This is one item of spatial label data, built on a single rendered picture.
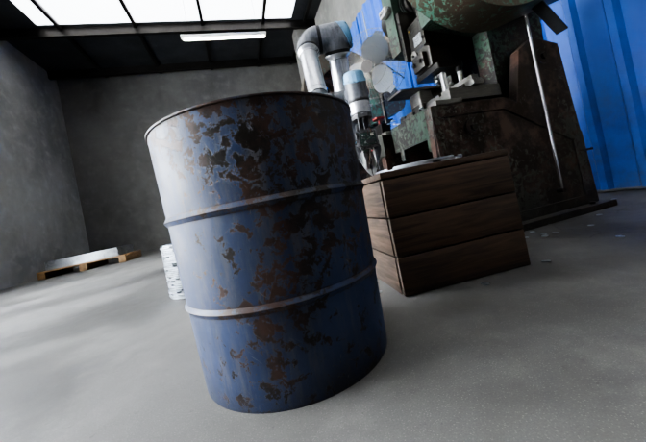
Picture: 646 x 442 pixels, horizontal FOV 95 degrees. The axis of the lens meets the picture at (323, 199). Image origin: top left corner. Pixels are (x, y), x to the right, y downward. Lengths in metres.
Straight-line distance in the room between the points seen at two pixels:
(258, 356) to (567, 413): 0.40
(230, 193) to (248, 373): 0.28
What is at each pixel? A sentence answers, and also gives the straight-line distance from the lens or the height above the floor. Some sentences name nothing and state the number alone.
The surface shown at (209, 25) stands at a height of 4.24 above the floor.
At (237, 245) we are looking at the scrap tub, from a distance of 0.47.
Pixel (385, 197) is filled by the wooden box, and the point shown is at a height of 0.28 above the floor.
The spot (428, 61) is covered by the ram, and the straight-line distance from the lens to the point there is 1.81.
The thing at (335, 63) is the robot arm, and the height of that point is 0.90.
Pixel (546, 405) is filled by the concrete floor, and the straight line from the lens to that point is 0.52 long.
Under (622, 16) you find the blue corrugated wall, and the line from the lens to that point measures 2.65.
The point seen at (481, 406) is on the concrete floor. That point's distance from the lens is 0.51.
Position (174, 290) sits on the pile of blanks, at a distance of 1.58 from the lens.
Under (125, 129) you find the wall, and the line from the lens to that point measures 8.71.
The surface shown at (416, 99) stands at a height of 0.74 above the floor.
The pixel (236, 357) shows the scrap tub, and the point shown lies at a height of 0.09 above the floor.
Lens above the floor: 0.30
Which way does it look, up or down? 1 degrees up
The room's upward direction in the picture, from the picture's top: 11 degrees counter-clockwise
